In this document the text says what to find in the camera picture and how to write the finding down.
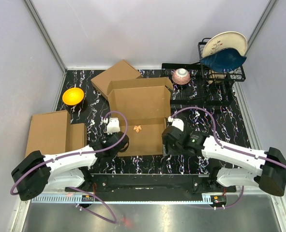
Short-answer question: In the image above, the small orange red toy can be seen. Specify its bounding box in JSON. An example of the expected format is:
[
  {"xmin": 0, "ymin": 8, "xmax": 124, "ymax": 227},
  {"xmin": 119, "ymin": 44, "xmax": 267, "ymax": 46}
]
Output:
[{"xmin": 133, "ymin": 125, "xmax": 142, "ymax": 133}]

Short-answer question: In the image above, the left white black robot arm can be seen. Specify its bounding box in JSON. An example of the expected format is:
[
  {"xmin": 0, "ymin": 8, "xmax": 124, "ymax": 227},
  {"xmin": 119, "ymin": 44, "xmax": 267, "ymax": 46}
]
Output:
[{"xmin": 10, "ymin": 131, "xmax": 129, "ymax": 201}]

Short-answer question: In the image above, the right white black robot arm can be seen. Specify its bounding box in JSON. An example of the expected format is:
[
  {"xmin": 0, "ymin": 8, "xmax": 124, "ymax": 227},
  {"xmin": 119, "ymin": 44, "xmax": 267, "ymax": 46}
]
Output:
[{"xmin": 162, "ymin": 126, "xmax": 286, "ymax": 197}]

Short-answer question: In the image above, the small cardboard box left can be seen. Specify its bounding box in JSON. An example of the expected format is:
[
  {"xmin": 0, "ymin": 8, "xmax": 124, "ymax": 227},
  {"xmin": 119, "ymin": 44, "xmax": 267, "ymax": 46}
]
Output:
[{"xmin": 66, "ymin": 123, "xmax": 87, "ymax": 151}]

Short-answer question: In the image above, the large cardboard box left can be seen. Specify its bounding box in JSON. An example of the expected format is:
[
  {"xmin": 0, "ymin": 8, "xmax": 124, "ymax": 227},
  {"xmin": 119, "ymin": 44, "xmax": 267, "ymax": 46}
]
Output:
[{"xmin": 25, "ymin": 110, "xmax": 70, "ymax": 156}]

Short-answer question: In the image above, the closed cardboard box back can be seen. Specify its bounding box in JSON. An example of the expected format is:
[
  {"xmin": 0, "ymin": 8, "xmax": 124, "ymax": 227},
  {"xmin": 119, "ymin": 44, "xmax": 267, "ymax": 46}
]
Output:
[{"xmin": 91, "ymin": 60, "xmax": 142, "ymax": 100}]

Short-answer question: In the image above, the orange bowl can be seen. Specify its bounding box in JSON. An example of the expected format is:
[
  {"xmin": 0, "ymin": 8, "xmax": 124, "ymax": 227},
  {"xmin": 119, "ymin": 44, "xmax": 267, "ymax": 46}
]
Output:
[{"xmin": 62, "ymin": 87, "xmax": 84, "ymax": 106}]

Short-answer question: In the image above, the pink patterned bowl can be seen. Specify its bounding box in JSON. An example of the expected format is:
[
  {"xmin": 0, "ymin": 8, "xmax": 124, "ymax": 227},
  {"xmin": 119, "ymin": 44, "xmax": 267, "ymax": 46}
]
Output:
[{"xmin": 172, "ymin": 68, "xmax": 191, "ymax": 85}]

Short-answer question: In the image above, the beige cup in rack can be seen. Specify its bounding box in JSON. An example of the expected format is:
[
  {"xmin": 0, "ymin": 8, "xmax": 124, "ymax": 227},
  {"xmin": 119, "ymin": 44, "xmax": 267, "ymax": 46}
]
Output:
[{"xmin": 208, "ymin": 74, "xmax": 225, "ymax": 84}]

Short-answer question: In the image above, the blue leaf plate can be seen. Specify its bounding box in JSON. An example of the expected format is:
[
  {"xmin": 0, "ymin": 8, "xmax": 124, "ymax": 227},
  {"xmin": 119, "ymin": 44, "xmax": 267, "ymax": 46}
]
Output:
[{"xmin": 200, "ymin": 48, "xmax": 247, "ymax": 73}]

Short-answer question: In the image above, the cream floral plate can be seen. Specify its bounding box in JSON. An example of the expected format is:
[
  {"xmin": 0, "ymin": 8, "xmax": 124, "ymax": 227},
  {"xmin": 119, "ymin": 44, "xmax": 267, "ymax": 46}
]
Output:
[{"xmin": 202, "ymin": 31, "xmax": 248, "ymax": 58}]

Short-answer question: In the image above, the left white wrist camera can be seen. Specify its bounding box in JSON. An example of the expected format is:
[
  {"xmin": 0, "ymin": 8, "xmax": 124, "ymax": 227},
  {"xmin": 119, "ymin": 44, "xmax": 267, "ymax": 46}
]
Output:
[{"xmin": 103, "ymin": 117, "xmax": 120, "ymax": 134}]

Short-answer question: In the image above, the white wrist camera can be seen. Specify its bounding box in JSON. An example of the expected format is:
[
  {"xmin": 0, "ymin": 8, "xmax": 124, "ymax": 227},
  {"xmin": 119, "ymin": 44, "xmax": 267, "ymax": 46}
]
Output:
[
  {"xmin": 168, "ymin": 116, "xmax": 184, "ymax": 131},
  {"xmin": 103, "ymin": 117, "xmax": 120, "ymax": 134}
]

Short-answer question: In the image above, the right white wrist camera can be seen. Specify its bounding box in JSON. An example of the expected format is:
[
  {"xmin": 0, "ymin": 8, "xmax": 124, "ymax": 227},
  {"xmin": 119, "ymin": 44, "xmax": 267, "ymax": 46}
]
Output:
[{"xmin": 168, "ymin": 116, "xmax": 184, "ymax": 131}]

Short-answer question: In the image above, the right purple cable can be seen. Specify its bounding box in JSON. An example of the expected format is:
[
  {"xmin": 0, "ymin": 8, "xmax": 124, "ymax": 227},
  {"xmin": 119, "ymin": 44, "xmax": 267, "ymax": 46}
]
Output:
[{"xmin": 168, "ymin": 106, "xmax": 286, "ymax": 210}]

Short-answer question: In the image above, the purple cable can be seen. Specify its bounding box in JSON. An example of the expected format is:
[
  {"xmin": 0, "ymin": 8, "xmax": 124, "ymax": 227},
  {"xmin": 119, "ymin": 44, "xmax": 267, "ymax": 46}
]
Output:
[
  {"xmin": 168, "ymin": 106, "xmax": 286, "ymax": 210},
  {"xmin": 10, "ymin": 111, "xmax": 129, "ymax": 224}
]

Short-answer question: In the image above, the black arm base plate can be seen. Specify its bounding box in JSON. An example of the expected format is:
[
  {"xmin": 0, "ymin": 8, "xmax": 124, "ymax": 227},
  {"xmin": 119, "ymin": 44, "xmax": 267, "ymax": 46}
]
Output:
[{"xmin": 77, "ymin": 174, "xmax": 237, "ymax": 193}]

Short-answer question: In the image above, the black wire dish rack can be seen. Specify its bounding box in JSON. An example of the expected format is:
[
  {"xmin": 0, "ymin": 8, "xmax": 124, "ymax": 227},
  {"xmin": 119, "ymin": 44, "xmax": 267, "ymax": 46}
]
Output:
[{"xmin": 161, "ymin": 38, "xmax": 246, "ymax": 107}]

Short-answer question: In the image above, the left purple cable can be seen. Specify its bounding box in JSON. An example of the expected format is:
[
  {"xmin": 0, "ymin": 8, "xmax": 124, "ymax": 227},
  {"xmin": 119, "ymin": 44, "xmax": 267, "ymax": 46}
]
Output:
[{"xmin": 10, "ymin": 111, "xmax": 129, "ymax": 224}]

